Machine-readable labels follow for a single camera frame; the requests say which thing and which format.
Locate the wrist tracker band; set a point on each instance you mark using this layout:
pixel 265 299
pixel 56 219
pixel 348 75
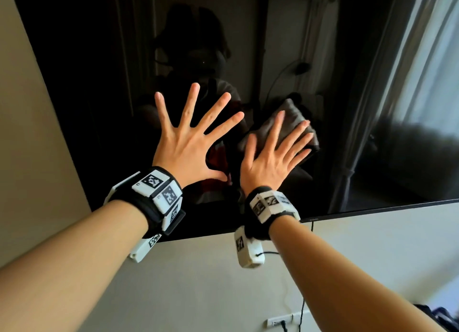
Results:
pixel 157 193
pixel 267 204

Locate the left wrist tracker band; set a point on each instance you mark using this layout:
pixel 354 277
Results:
pixel 157 193

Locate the person's right thumb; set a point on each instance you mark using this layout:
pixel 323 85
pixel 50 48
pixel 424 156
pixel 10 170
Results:
pixel 250 149

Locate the dark blue bag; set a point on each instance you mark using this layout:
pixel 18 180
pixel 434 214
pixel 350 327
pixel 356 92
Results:
pixel 439 317

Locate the person's right little finger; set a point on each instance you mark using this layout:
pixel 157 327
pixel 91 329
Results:
pixel 300 158

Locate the person's right forearm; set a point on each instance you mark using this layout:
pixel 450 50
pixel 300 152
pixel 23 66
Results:
pixel 330 281

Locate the right wrist tracker band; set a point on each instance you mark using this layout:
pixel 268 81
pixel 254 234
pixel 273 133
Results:
pixel 267 204

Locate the person's right hand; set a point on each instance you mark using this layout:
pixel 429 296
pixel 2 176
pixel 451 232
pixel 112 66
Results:
pixel 267 168

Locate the person's left little finger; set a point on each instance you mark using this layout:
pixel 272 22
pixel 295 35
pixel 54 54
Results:
pixel 163 111

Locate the person's left thumb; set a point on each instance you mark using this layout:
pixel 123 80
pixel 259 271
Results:
pixel 217 174

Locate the person's left forearm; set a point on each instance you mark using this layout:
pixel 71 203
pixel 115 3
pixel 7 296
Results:
pixel 71 263

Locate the person's left hand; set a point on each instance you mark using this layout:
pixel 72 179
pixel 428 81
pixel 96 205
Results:
pixel 183 152

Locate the person's left middle finger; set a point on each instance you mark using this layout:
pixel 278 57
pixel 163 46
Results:
pixel 214 111

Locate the person's right middle finger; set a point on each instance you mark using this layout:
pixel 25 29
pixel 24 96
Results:
pixel 294 135

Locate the white wall power outlet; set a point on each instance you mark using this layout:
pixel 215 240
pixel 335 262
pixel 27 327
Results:
pixel 278 320

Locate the grey cleaning cloth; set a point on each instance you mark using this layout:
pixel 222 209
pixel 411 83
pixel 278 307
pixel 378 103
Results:
pixel 292 115

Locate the black flat screen television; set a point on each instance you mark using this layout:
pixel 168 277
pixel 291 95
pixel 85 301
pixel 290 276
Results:
pixel 89 91

